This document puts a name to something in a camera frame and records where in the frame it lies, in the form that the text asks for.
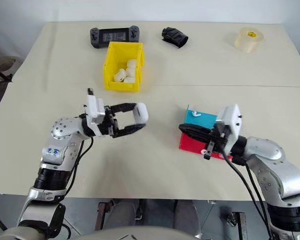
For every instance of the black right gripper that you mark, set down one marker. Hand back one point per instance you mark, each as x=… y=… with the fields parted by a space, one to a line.
x=217 y=141

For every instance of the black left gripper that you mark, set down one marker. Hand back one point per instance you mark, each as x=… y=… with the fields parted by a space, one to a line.
x=110 y=123

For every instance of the white cylinder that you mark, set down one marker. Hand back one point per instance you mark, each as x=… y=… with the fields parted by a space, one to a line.
x=142 y=113

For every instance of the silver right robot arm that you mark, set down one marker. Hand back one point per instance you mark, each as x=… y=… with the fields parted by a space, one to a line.
x=277 y=165

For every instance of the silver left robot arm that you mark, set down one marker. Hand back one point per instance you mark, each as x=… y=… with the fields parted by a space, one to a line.
x=55 y=150

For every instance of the white earbud case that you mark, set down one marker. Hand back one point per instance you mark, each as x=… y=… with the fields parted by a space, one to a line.
x=132 y=63
x=130 y=72
x=129 y=80

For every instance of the white cylinders in bin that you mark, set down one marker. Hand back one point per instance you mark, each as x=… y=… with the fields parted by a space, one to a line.
x=120 y=75

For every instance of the yellow plastic bin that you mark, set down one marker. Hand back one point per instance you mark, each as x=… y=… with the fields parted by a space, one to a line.
x=110 y=57

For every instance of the red tray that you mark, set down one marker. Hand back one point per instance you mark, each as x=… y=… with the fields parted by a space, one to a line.
x=190 y=145

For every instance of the blue box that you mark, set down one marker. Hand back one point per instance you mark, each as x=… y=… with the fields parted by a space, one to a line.
x=202 y=121

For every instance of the white earbud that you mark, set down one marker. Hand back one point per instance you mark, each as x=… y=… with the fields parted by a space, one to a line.
x=196 y=114

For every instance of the black handheld game controller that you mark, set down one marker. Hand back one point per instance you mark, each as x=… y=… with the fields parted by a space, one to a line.
x=113 y=35

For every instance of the black crumpled sleeve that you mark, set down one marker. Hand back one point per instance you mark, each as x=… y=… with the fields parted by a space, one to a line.
x=174 y=36

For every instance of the clear tape roll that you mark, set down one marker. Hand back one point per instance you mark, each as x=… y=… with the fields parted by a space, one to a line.
x=247 y=41

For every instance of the silver robot torso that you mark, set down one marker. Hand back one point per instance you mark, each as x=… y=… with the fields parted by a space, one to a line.
x=115 y=235

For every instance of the pale round stool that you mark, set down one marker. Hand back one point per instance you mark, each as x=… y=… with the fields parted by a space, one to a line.
x=5 y=62

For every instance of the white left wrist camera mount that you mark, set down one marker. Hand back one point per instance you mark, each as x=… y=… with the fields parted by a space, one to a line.
x=93 y=110

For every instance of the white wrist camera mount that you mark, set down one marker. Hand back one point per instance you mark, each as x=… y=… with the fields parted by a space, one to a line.
x=93 y=110
x=231 y=122

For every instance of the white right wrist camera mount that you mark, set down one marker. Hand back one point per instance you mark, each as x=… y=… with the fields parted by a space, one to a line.
x=231 y=122

